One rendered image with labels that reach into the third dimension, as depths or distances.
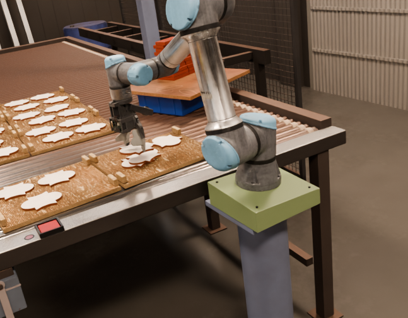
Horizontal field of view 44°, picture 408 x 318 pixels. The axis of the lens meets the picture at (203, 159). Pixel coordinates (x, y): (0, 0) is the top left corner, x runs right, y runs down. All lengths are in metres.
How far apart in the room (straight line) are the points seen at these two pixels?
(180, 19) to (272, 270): 0.88
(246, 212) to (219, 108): 0.33
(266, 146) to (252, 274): 0.47
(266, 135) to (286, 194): 0.20
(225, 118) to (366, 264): 1.65
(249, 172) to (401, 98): 3.72
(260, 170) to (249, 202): 0.11
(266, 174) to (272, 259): 0.31
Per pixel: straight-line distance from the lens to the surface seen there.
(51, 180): 1.99
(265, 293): 1.83
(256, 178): 1.62
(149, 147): 1.94
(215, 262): 2.98
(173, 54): 1.75
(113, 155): 2.11
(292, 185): 1.67
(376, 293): 2.74
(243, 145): 1.49
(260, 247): 1.72
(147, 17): 3.74
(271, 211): 1.55
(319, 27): 5.76
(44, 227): 1.69
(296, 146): 2.01
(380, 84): 5.34
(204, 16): 1.45
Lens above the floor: 1.68
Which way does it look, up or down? 23 degrees down
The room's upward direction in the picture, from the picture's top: 8 degrees counter-clockwise
